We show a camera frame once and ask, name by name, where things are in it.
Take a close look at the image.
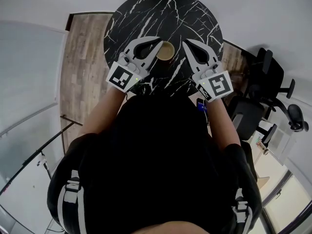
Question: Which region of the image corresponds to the person's left forearm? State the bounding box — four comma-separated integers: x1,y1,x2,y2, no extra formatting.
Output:
79,85,128,137

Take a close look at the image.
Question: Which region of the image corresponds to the white harness strap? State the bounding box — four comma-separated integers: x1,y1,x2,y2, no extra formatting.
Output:
231,188,254,234
57,169,85,234

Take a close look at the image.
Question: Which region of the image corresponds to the black smartphone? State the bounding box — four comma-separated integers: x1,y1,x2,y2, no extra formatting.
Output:
195,97,209,114

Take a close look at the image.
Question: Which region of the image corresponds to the black stand pole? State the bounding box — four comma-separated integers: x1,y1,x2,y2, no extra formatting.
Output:
0,115,83,196

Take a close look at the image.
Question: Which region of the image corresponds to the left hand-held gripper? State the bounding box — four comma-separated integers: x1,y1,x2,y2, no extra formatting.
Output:
106,36,163,93

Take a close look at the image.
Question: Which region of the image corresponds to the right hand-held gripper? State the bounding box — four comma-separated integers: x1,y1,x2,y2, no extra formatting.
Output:
182,39,234,103

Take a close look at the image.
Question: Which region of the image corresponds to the person's black shirt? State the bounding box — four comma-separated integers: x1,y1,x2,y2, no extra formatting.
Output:
46,93,263,234

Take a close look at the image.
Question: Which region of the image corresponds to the person's right forearm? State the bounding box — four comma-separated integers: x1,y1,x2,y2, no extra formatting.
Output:
206,98,242,148

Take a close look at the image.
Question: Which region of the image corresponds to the beige bowl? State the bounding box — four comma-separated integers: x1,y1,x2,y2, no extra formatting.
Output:
156,40,176,61

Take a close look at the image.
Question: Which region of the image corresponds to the frosted glass panel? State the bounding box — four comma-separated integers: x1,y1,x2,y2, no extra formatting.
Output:
0,20,68,138

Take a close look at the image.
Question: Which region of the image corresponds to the black office chair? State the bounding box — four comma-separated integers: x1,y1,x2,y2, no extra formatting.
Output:
228,47,310,146

